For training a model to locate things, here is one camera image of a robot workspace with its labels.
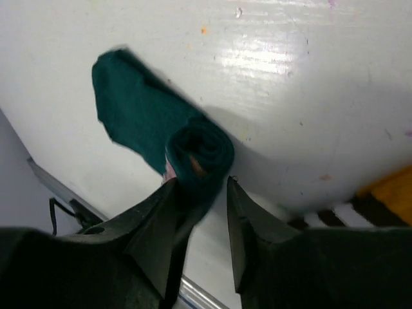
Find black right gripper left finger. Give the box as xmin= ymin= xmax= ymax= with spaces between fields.
xmin=1 ymin=180 xmax=182 ymax=308

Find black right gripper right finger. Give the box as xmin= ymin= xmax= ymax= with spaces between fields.
xmin=227 ymin=177 xmax=411 ymax=308

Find dark green reindeer sock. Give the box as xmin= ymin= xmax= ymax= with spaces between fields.
xmin=91 ymin=49 xmax=234 ymax=216

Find mustard yellow striped sock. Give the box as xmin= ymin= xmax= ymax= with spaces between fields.
xmin=288 ymin=165 xmax=411 ymax=230

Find aluminium table frame rail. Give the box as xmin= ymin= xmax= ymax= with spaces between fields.
xmin=26 ymin=157 xmax=241 ymax=309

